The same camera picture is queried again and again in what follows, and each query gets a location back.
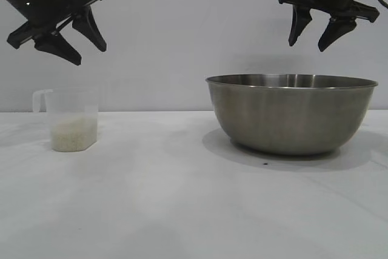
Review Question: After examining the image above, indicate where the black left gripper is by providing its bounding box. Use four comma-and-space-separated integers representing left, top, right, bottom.
0, 0, 108, 66

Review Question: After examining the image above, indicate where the stainless steel mixing bowl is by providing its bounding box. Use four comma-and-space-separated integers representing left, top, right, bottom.
205, 73, 379, 156

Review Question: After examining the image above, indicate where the white uncooked rice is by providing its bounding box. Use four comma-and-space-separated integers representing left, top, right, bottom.
51, 116, 98, 152

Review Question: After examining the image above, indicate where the translucent plastic measuring cup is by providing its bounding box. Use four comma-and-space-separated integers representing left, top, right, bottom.
32, 88, 99, 152

